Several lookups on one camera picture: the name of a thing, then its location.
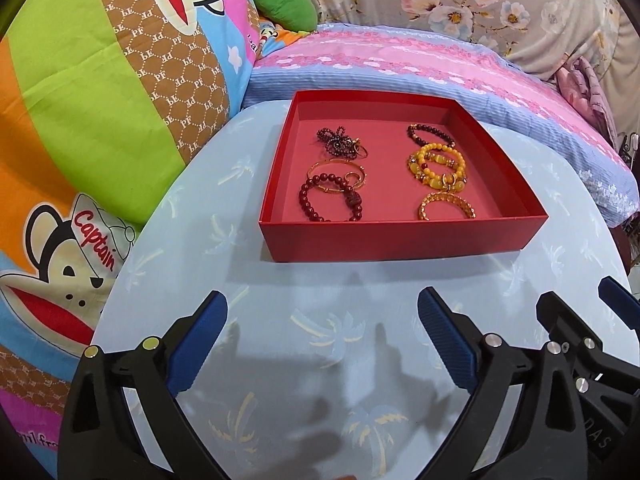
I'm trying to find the light blue palm print tablecloth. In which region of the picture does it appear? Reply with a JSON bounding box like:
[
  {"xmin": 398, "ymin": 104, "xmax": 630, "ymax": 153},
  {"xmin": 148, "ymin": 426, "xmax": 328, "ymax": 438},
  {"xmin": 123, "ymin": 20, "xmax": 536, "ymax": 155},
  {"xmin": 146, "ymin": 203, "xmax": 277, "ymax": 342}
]
[{"xmin": 92, "ymin": 100, "xmax": 631, "ymax": 480}]

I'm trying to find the red cardboard box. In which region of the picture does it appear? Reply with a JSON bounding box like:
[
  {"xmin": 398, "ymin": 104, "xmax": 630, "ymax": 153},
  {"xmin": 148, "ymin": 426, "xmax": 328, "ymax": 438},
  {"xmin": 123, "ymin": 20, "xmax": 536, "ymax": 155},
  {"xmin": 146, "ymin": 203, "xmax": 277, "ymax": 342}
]
[{"xmin": 258, "ymin": 90, "xmax": 549, "ymax": 264}]

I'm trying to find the large amber bead bracelet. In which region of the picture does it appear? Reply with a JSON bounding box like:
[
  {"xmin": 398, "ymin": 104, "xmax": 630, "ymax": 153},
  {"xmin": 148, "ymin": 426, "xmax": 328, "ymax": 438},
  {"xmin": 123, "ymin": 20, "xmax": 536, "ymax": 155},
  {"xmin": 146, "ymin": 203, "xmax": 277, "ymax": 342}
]
[{"xmin": 407, "ymin": 157, "xmax": 468, "ymax": 195}]

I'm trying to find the small yellow bead bracelet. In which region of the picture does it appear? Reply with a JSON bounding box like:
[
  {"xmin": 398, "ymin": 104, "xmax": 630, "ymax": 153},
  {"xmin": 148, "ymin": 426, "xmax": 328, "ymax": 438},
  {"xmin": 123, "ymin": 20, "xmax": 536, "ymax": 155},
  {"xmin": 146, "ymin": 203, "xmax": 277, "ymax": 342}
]
[{"xmin": 411, "ymin": 143, "xmax": 467, "ymax": 173}]

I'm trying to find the dark red bead bracelet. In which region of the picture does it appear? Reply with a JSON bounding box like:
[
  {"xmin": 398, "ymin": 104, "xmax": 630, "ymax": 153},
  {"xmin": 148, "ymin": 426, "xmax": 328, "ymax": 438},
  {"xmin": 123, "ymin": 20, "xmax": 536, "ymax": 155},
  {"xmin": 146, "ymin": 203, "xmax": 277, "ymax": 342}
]
[{"xmin": 298, "ymin": 175, "xmax": 363, "ymax": 223}]

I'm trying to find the purple pink cloth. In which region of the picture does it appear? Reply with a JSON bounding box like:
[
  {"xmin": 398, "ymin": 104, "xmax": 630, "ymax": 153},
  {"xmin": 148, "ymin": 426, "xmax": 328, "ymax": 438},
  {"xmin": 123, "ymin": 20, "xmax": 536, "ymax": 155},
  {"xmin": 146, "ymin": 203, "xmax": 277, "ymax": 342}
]
[{"xmin": 555, "ymin": 55, "xmax": 626, "ymax": 151}]

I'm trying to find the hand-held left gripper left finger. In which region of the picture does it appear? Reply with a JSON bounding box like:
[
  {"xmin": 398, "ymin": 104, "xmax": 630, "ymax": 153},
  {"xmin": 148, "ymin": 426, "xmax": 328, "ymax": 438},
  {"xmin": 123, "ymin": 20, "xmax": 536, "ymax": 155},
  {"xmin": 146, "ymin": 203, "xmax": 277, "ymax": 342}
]
[{"xmin": 59, "ymin": 290, "xmax": 229, "ymax": 480}]

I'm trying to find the thin gold bangle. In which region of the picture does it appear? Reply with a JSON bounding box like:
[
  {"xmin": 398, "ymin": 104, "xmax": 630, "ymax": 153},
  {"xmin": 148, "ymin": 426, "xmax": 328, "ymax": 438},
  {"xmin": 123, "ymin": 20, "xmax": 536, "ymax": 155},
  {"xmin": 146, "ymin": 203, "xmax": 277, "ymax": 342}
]
[{"xmin": 306, "ymin": 159, "xmax": 368, "ymax": 191}]

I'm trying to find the chunky gold bangle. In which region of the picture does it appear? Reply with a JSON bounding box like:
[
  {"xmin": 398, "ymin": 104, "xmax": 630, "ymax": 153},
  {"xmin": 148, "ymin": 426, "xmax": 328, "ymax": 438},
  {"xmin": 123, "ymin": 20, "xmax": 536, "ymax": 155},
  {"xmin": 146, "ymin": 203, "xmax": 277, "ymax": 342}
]
[{"xmin": 417, "ymin": 191, "xmax": 476, "ymax": 221}]

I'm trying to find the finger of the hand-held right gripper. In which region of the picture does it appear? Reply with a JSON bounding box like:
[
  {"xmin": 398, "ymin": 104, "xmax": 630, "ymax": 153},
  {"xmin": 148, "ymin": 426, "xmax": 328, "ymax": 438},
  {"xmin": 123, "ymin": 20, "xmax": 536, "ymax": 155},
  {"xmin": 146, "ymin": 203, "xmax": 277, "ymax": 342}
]
[
  {"xmin": 598, "ymin": 276, "xmax": 640, "ymax": 333},
  {"xmin": 536, "ymin": 291, "xmax": 608, "ymax": 362}
]

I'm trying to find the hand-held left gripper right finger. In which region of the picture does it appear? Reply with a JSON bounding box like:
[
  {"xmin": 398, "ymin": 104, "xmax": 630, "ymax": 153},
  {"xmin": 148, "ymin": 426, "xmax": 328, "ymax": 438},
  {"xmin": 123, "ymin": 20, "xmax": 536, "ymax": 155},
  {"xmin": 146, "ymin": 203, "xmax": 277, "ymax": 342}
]
[{"xmin": 416, "ymin": 286, "xmax": 588, "ymax": 480}]

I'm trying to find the colourful monkey print blanket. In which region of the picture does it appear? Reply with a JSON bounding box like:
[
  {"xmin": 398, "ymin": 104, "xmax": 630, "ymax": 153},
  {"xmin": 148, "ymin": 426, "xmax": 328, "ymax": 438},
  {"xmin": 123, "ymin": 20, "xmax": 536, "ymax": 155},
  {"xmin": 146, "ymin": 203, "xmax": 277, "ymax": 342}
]
[{"xmin": 0, "ymin": 0, "xmax": 266, "ymax": 480}]

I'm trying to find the dark brown bead bracelet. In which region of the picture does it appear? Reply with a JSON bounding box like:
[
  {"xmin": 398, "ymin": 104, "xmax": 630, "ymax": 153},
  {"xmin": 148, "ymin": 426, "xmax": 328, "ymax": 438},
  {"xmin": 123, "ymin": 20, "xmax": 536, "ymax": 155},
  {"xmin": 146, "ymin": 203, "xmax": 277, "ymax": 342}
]
[{"xmin": 406, "ymin": 123, "xmax": 455, "ymax": 146}]

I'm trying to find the green pillow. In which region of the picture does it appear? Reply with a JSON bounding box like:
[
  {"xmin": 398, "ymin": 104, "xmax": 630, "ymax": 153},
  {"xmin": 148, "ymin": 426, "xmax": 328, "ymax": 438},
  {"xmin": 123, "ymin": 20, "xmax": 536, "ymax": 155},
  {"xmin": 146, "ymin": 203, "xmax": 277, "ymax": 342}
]
[{"xmin": 247, "ymin": 0, "xmax": 317, "ymax": 32}]

